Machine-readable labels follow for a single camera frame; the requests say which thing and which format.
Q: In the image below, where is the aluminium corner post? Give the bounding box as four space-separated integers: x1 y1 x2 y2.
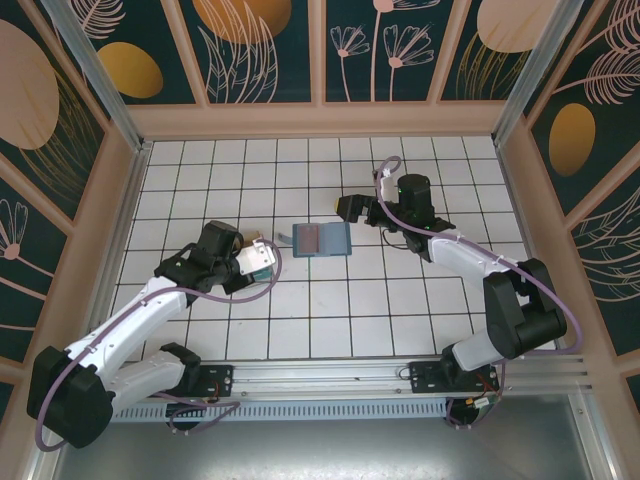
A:
39 0 154 157
490 0 597 149

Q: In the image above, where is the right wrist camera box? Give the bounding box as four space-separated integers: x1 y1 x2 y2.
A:
376 169 398 203

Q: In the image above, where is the orange circle leaf wall panel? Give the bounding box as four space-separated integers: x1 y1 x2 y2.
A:
178 0 314 105

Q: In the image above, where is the pink flower wall panel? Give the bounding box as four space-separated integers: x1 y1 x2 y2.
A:
324 0 437 104

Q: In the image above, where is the grey metal sheet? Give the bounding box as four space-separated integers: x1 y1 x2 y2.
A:
29 418 617 480

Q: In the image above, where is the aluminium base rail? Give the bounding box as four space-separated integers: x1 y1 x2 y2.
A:
46 353 597 407

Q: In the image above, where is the maroon card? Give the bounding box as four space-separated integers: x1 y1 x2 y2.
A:
298 226 322 254

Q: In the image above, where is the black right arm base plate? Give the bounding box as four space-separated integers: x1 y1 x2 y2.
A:
408 359 502 397

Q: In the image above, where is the pink circle wall panel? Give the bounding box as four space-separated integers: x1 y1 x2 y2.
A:
438 0 544 104

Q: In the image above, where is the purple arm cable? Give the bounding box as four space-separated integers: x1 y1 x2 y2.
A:
371 156 584 432
35 239 284 452

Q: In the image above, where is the slotted grey cable duct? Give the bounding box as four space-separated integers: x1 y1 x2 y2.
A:
110 401 452 422

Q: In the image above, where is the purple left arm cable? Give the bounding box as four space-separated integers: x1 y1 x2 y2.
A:
35 239 284 452

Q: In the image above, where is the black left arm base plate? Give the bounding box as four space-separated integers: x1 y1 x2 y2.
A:
193 363 237 399

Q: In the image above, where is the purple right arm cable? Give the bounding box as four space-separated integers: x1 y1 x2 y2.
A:
371 156 584 432

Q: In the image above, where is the gold oval wall panel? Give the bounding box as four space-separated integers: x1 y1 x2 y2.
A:
64 0 200 107

